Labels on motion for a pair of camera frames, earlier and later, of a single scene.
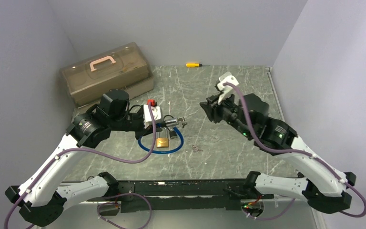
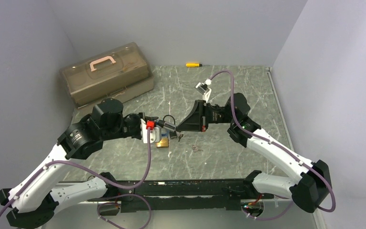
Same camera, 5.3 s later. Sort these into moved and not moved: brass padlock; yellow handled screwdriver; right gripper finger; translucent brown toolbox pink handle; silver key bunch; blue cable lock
Moved: blue cable lock; right gripper finger; silver key bunch
Not moved: brass padlock; yellow handled screwdriver; translucent brown toolbox pink handle
